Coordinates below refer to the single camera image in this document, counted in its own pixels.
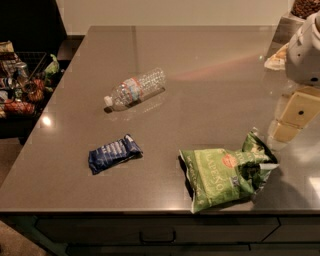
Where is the clear plastic water bottle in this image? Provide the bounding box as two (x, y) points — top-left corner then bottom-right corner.
(104, 68), (166, 111)

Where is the blue rxbar wrapper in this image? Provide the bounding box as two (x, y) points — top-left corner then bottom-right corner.
(88, 134), (143, 175)

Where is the dark drawer handle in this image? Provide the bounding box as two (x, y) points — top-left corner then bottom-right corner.
(139, 231), (176, 245)

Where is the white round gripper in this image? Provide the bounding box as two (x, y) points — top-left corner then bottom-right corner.
(270, 11), (320, 142)

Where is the pale snack packet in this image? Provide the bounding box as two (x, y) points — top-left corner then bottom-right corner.
(264, 44), (288, 71)

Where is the bowl of nuts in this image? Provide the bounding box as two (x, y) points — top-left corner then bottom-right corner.
(291, 0), (320, 19)

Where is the green jalapeno chip bag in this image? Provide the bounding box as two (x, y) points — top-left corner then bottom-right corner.
(179, 129), (279, 213)

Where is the black wire snack basket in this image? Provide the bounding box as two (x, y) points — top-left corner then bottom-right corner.
(0, 40), (64, 138)

